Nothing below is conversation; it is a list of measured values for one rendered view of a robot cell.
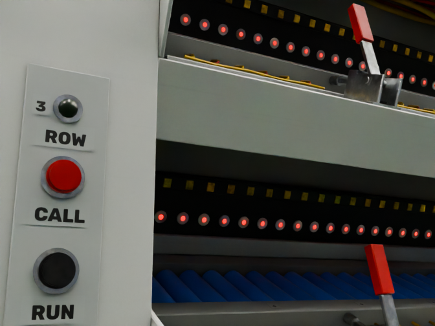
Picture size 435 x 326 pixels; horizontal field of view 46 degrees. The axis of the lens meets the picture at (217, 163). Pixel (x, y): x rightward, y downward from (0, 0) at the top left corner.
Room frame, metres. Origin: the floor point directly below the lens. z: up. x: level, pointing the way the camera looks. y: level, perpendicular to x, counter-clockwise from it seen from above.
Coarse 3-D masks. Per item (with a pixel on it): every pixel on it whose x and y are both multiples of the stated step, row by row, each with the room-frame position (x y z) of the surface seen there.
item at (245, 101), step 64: (192, 0) 0.44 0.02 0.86; (256, 0) 0.46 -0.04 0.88; (192, 64) 0.32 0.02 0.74; (256, 64) 0.36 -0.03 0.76; (320, 64) 0.52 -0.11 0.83; (384, 64) 0.56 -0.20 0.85; (192, 128) 0.28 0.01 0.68; (256, 128) 0.30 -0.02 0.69; (320, 128) 0.32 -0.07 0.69; (384, 128) 0.34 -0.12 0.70
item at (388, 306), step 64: (192, 192) 0.44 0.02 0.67; (256, 192) 0.46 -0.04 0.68; (320, 192) 0.49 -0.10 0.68; (192, 256) 0.45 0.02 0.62; (256, 256) 0.48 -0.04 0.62; (320, 256) 0.52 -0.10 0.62; (384, 256) 0.37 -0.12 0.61; (192, 320) 0.34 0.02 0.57; (256, 320) 0.36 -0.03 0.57; (320, 320) 0.39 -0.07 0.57; (384, 320) 0.42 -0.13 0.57
